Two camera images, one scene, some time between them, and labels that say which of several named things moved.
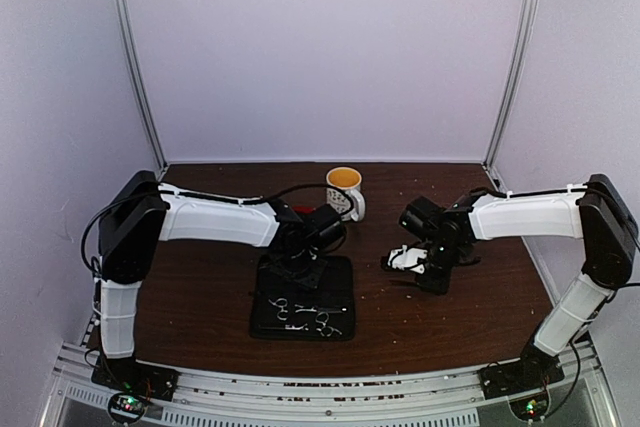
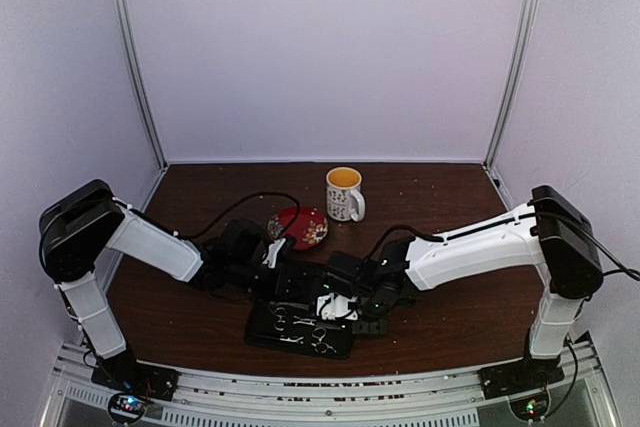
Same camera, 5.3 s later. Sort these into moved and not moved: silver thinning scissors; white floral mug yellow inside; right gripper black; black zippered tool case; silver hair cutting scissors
Moved: silver hair cutting scissors; silver thinning scissors; right gripper black; black zippered tool case
Not moved: white floral mug yellow inside
